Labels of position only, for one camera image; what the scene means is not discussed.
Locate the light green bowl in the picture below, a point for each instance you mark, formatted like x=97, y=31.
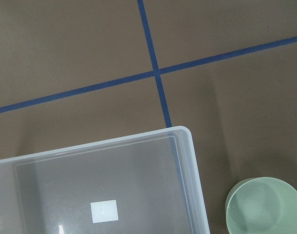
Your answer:
x=262, y=205

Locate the clear plastic storage box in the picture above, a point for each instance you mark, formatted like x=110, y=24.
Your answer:
x=145, y=183

